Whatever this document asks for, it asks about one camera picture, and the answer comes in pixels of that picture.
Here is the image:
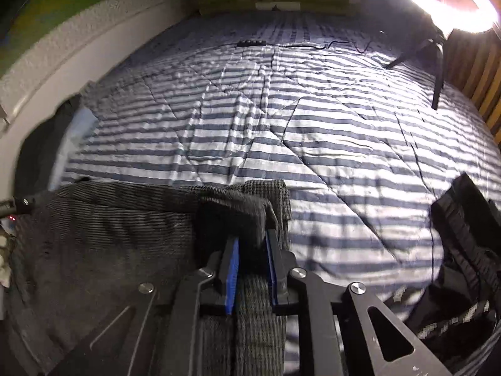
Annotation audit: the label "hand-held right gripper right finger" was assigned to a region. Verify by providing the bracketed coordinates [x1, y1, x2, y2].
[264, 229, 455, 376]

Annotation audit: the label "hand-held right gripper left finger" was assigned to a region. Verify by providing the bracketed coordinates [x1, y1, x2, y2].
[39, 237, 242, 376]

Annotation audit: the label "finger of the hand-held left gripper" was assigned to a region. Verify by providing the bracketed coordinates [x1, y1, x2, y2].
[0, 191, 56, 217]

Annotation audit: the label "grey corduroy pants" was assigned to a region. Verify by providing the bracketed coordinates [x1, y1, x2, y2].
[6, 179, 292, 376]

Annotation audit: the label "folded dark clothes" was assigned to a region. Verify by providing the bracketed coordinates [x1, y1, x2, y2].
[19, 97, 85, 201]

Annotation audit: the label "light blue folded cloth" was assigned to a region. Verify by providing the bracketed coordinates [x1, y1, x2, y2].
[58, 105, 99, 183]

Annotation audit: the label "striped bed quilt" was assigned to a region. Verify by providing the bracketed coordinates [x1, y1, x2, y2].
[62, 9, 501, 376]

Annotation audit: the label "black garment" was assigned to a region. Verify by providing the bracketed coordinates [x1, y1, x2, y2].
[405, 172, 501, 373]

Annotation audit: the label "black tripod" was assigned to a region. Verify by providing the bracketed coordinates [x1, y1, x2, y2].
[385, 15, 449, 111]

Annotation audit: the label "green wall map poster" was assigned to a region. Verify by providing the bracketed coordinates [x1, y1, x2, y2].
[0, 0, 193, 64]

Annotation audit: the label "black ring light cable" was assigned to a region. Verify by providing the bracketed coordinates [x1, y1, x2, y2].
[266, 29, 387, 54]

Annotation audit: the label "wooden slatted bed rail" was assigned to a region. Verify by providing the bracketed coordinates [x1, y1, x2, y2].
[444, 27, 501, 146]

